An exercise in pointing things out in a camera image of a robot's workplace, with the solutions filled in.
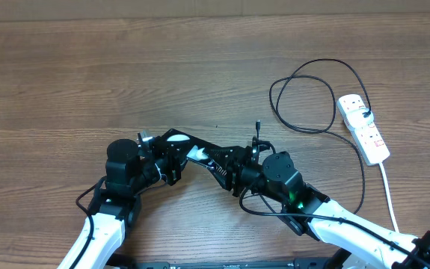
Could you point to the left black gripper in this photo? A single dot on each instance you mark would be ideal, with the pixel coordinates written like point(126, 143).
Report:
point(175, 158)

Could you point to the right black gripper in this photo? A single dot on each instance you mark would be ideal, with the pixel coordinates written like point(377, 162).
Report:
point(235, 161)

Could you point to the black Galaxy phone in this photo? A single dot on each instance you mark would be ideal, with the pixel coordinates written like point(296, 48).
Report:
point(189, 148)

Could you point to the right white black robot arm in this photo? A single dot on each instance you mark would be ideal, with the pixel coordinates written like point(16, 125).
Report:
point(307, 211)

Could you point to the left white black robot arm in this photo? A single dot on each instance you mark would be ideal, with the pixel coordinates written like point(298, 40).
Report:
point(131, 168)

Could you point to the white charger plug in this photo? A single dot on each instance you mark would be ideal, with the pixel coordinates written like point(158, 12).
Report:
point(359, 118)

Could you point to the white power strip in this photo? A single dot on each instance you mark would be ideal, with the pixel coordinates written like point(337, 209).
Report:
point(368, 139)

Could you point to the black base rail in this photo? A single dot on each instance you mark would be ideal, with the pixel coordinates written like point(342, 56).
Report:
point(233, 264)

